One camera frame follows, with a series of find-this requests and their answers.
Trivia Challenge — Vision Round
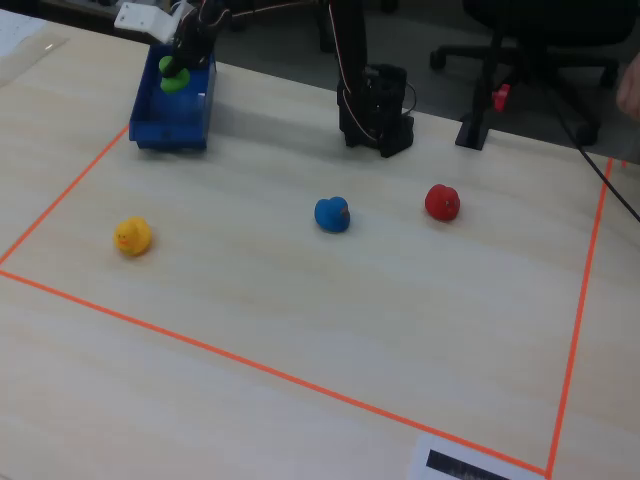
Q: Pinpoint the long orange tape strip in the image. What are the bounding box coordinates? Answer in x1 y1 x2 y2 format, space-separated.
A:
0 268 551 476

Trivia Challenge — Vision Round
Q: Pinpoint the black office chair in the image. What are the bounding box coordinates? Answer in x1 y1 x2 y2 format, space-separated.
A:
429 0 640 146

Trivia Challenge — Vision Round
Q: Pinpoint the white paper label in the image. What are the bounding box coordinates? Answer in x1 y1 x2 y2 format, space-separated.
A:
407 433 549 480

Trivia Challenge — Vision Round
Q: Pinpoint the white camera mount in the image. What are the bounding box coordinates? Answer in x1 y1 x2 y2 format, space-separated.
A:
113 1 184 44

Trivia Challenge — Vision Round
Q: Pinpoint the red rubber duck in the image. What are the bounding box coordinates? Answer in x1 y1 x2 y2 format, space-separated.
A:
424 183 462 223

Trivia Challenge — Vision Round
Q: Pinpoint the green rubber duck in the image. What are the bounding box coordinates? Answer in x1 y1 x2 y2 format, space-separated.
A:
158 55 191 95

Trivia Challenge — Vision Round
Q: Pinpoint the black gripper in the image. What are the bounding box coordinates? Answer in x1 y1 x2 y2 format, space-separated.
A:
164 0 232 76

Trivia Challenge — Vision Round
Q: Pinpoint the black cable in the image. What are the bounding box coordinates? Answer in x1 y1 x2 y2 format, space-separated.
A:
519 49 640 224

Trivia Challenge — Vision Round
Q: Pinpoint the white printed paper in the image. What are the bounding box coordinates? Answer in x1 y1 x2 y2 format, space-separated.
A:
0 8 46 59

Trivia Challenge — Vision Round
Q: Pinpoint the clear plastic sheet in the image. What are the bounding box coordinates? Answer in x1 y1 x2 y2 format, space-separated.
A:
0 32 69 86

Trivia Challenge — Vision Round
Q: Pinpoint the blue plastic box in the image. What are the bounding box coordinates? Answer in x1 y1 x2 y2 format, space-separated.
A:
128 42 217 152

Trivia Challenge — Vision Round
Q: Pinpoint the blue rubber duck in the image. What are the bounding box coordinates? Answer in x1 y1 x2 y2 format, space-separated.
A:
313 195 351 233

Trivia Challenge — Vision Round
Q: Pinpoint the person's hand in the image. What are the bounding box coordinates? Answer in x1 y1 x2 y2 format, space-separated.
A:
615 49 640 121

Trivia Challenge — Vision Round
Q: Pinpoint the yellow rubber duck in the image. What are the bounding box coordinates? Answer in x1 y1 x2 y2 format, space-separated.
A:
113 215 153 258

